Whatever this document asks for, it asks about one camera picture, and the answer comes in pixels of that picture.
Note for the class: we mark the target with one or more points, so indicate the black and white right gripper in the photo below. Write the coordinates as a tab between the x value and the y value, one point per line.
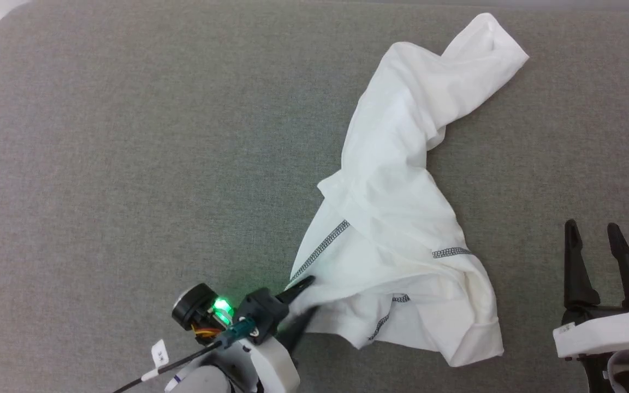
609	330

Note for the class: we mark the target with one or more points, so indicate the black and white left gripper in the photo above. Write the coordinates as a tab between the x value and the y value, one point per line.
262	333

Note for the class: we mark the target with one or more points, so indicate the white garment with black stitching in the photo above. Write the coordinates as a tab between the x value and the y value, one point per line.
396	218

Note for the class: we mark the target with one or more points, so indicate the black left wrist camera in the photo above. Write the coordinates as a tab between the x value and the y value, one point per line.
200	311

